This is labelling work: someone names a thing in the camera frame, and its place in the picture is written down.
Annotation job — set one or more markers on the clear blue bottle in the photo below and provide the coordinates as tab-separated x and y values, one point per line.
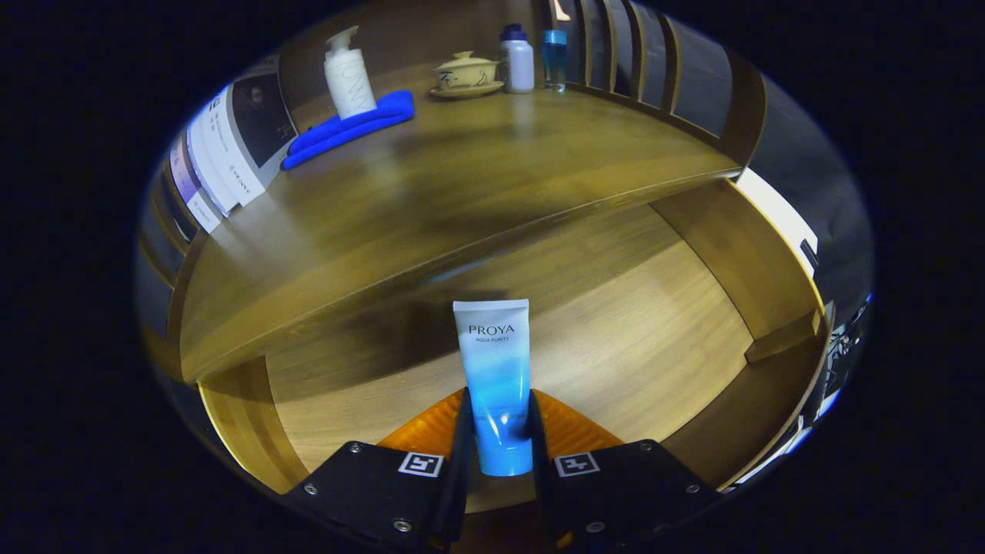
554	61

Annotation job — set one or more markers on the purple book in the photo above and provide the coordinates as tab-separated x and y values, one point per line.
192	192

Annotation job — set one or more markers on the white pump bottle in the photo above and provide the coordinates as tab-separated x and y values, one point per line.
350	81

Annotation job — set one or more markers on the thick white and black book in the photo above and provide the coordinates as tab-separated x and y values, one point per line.
254	138

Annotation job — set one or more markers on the thin white book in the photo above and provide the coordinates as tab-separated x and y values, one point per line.
212	173

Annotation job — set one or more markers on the beige lidded tea cup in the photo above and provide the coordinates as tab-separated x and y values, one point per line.
465	73

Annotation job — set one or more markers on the wooden cabinet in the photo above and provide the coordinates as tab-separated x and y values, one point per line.
408	31

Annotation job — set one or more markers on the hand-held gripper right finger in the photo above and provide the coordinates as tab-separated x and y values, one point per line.
541	485

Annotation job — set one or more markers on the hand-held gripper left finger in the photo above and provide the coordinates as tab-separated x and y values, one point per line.
462	477

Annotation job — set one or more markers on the beige ceramic saucer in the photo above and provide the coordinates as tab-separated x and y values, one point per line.
465	92

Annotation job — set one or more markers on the wooden drawer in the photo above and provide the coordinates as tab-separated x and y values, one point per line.
616	338

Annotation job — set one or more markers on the wooden countertop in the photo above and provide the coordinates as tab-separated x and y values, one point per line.
431	185

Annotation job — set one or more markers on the blue folded cloth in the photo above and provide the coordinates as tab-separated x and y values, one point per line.
346	131

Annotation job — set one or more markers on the grey metal filing cabinet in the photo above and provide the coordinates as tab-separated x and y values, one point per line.
777	215

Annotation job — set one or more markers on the white bottle with blue cap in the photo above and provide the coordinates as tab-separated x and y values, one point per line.
517	65

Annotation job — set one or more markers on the blue cosmetic tube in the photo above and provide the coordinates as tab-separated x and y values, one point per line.
496	369

